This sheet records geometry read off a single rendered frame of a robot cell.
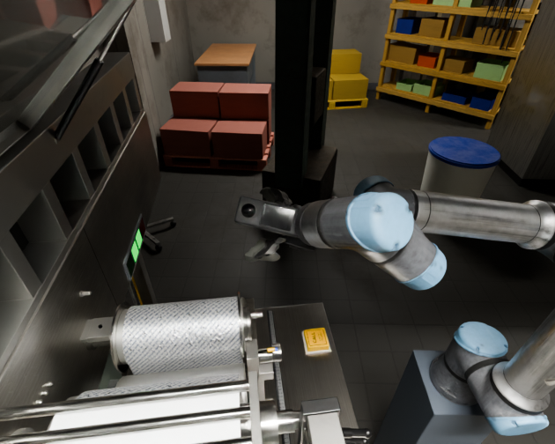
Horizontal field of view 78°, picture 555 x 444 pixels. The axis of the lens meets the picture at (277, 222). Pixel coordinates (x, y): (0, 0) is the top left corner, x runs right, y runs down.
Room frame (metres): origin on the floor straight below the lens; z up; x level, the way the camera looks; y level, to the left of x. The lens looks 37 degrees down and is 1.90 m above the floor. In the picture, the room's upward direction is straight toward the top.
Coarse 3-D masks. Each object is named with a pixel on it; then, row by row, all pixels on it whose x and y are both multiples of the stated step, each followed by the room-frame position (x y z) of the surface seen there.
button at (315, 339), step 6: (306, 330) 0.69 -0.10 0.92; (312, 330) 0.69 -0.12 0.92; (318, 330) 0.69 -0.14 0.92; (324, 330) 0.69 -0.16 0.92; (306, 336) 0.67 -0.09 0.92; (312, 336) 0.67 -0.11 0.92; (318, 336) 0.67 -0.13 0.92; (324, 336) 0.67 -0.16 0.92; (306, 342) 0.65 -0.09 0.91; (312, 342) 0.64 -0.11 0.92; (318, 342) 0.64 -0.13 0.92; (324, 342) 0.64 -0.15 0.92; (312, 348) 0.62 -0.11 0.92; (318, 348) 0.63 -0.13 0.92; (324, 348) 0.63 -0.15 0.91
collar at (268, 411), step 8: (272, 400) 0.26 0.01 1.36; (264, 408) 0.24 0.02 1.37; (272, 408) 0.24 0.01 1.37; (264, 416) 0.23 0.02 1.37; (272, 416) 0.23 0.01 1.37; (240, 424) 0.22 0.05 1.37; (248, 424) 0.22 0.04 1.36; (264, 424) 0.22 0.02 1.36; (272, 424) 0.22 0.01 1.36; (240, 432) 0.21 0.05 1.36; (248, 432) 0.21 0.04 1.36; (264, 432) 0.21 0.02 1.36; (272, 432) 0.21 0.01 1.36; (264, 440) 0.20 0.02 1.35; (272, 440) 0.20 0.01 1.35
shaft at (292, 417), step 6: (282, 414) 0.24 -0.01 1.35; (288, 414) 0.24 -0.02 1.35; (294, 414) 0.24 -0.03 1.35; (282, 420) 0.23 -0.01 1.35; (288, 420) 0.23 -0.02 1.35; (294, 420) 0.23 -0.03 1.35; (282, 426) 0.22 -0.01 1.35; (288, 426) 0.22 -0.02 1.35; (294, 426) 0.22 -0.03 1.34; (282, 432) 0.22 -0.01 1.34; (288, 432) 0.22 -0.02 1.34; (294, 432) 0.22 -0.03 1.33
